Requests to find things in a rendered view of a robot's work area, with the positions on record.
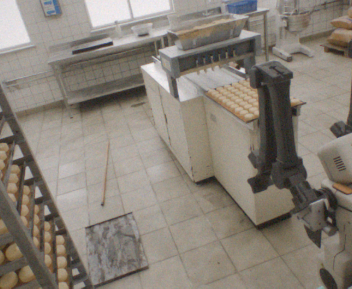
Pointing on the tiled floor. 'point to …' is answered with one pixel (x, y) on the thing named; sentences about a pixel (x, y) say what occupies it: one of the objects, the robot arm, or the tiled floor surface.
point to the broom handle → (104, 175)
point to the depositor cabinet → (183, 120)
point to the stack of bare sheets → (114, 250)
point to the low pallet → (334, 48)
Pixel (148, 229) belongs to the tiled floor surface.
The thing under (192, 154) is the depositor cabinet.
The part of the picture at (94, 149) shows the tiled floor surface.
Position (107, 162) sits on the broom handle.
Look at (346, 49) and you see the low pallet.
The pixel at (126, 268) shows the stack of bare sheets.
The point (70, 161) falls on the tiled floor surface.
